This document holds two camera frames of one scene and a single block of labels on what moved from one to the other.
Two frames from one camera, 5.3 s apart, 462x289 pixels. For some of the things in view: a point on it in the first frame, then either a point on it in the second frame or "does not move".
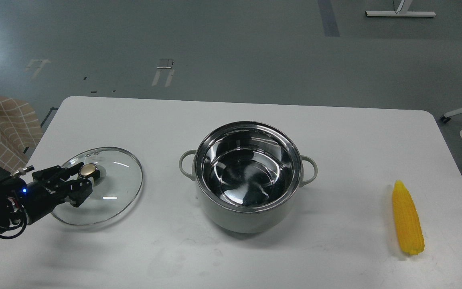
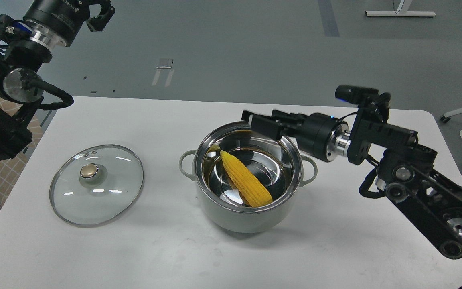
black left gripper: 39,198 -> 63,19
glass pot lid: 121,179 does not move
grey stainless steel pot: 248,175 does not move
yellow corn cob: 408,226 -> 257,195
